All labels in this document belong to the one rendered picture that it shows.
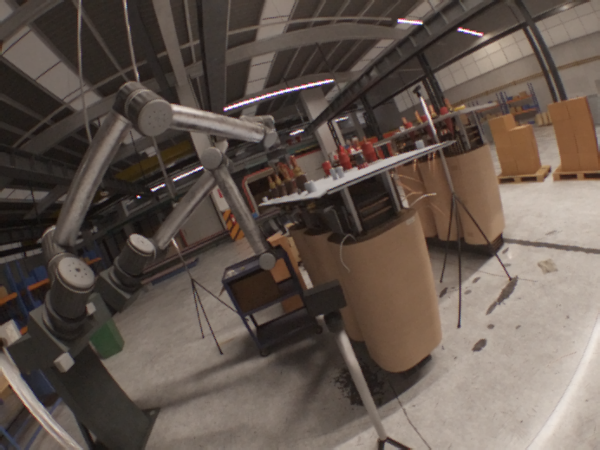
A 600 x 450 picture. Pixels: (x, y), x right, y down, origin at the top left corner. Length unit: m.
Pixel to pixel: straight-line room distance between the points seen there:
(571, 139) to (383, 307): 4.61
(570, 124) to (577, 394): 4.24
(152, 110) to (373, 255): 1.07
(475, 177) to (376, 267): 1.69
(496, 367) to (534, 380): 0.29
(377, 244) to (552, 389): 1.38
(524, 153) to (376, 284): 4.72
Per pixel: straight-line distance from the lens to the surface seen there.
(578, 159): 5.25
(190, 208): 1.86
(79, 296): 1.23
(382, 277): 1.20
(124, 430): 2.48
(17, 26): 9.78
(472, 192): 2.62
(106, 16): 11.27
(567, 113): 5.15
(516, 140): 5.52
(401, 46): 11.21
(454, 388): 1.73
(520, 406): 1.66
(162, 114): 0.97
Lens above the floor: 1.42
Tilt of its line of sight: 9 degrees down
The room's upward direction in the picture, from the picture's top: 22 degrees counter-clockwise
